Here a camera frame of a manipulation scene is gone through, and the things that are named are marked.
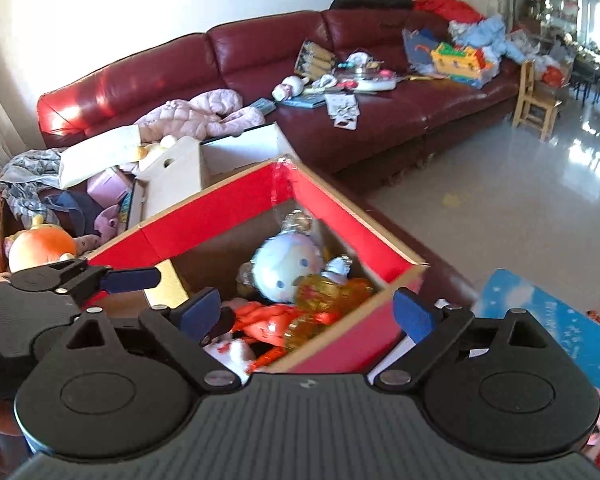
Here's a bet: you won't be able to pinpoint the white sticker sheets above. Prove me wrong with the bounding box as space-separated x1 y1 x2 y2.
324 92 361 131

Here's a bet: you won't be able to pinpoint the pack of yellow tubes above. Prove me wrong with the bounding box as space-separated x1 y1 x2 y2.
294 40 337 77

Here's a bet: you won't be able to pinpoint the purple plush toy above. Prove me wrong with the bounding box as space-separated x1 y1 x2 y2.
75 205 121 256

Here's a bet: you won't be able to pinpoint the blue play mat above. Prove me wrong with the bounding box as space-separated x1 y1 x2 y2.
472 268 600 396

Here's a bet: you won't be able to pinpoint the orange horse foil balloon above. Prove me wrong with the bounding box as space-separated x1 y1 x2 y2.
220 297 341 366

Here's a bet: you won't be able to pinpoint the yellow toy block set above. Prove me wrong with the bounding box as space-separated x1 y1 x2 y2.
430 42 501 86

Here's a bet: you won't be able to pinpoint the glass display cabinet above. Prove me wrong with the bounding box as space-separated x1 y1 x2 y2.
535 0 586 43

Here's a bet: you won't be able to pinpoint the blue book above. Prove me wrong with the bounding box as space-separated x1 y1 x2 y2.
277 95 327 109

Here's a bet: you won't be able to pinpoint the white plush toy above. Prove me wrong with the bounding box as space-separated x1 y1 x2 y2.
202 337 256 376

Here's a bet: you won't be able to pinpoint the pink plastic box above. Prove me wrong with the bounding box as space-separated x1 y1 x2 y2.
86 167 133 206

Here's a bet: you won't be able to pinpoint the small white doll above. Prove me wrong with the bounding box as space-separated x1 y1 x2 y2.
271 76 311 102

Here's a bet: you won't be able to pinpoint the dark blue cloth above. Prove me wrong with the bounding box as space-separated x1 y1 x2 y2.
42 192 98 238

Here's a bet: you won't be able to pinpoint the grey cloth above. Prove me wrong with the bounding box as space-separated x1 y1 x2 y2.
0 149 88 221

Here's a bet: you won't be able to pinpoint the light blue cloth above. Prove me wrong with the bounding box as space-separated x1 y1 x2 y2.
450 15 526 63

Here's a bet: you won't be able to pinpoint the pink padded jacket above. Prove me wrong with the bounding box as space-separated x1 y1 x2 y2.
130 88 267 143

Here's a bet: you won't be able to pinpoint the red cardboard box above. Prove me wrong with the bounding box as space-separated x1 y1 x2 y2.
80 157 428 376

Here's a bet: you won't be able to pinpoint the blue plush toy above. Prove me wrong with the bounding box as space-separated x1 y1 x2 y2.
237 211 355 306

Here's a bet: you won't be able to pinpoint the white cardboard box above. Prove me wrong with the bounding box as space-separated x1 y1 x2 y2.
60 121 301 233

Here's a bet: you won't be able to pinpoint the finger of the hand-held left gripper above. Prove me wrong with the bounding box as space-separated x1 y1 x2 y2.
10 258 162 306

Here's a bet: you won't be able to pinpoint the dark red leather sofa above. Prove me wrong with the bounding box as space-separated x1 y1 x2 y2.
36 7 528 196

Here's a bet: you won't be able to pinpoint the dark dining table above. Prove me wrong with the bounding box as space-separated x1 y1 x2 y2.
570 57 600 113

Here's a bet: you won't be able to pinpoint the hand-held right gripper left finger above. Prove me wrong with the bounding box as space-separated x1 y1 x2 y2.
50 287 242 394

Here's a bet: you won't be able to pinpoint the blue paper bag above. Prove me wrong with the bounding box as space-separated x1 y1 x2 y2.
401 28 441 73

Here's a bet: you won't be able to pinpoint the small wooden chair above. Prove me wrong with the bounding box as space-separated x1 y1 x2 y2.
511 60 563 142

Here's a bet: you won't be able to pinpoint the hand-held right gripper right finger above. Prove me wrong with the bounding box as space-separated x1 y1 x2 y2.
375 287 564 391

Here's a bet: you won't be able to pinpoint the orange round plush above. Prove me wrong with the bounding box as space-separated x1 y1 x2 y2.
5 215 78 273

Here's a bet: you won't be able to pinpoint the pale yellow plush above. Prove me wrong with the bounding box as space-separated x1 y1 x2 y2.
137 135 176 161

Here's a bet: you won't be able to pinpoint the red cloth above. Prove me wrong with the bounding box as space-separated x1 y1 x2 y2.
412 0 483 23

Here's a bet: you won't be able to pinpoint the gold foil balloon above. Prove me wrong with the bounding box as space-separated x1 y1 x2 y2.
282 275 376 356

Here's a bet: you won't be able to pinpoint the white toy tray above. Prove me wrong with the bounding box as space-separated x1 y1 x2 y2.
340 67 397 92

